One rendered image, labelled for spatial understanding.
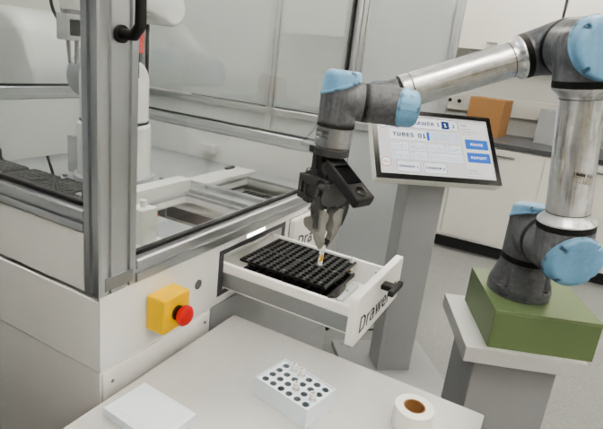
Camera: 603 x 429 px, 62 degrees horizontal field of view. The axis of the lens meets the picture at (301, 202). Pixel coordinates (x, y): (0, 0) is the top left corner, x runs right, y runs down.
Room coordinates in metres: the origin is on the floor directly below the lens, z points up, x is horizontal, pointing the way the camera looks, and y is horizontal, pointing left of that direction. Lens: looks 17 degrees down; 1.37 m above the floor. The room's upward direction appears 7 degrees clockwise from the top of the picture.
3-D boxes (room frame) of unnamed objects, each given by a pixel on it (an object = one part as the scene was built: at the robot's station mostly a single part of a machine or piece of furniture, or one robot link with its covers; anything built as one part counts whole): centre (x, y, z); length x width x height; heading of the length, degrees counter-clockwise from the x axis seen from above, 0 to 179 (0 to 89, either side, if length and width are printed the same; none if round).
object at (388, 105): (1.02, -0.15, 1.29); 0.11 x 0.11 x 0.08; 3
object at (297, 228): (1.43, -0.05, 0.87); 0.29 x 0.02 x 0.11; 153
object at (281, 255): (1.10, -0.01, 0.87); 0.22 x 0.18 x 0.06; 63
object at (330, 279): (1.05, -0.10, 0.90); 0.18 x 0.02 x 0.01; 153
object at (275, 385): (0.78, -0.03, 0.78); 0.12 x 0.08 x 0.04; 52
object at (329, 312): (1.10, 0.00, 0.86); 0.40 x 0.26 x 0.06; 63
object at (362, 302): (1.01, -0.19, 0.87); 0.29 x 0.02 x 0.11; 153
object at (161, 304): (0.85, 0.23, 0.88); 0.07 x 0.05 x 0.07; 153
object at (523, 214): (1.15, -0.57, 1.03); 0.13 x 0.12 x 0.14; 3
